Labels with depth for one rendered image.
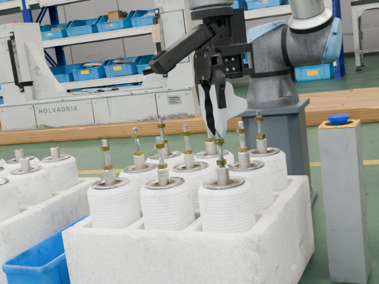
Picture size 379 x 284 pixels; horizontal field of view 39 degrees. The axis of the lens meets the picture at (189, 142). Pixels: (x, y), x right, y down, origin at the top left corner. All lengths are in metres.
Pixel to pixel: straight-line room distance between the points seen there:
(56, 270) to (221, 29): 0.56
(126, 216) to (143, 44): 9.32
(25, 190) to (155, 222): 0.43
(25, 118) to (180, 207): 2.87
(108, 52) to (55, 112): 7.09
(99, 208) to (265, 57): 0.70
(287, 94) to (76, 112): 2.20
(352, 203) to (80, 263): 0.53
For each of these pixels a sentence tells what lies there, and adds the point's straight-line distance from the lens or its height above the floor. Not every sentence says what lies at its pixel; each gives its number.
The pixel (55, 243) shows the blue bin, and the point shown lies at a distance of 1.25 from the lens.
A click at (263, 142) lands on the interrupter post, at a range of 1.14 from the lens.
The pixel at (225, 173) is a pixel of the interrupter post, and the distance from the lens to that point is 0.92.
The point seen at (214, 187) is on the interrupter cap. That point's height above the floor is 0.25.
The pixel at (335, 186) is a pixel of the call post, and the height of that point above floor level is 0.20.
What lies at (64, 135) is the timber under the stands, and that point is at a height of 0.04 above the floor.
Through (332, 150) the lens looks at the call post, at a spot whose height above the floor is 0.27.
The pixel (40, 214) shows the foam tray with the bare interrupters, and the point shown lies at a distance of 1.26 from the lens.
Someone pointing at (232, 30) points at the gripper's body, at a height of 0.51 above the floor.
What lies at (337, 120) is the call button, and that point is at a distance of 1.04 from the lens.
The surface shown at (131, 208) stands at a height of 0.21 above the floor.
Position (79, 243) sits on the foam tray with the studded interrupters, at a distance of 1.04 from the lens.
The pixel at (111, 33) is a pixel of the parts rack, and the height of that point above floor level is 0.76.
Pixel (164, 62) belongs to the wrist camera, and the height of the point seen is 0.47.
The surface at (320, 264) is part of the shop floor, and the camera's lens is 1.21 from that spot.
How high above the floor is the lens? 0.49
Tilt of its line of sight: 10 degrees down
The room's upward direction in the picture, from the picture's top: 7 degrees counter-clockwise
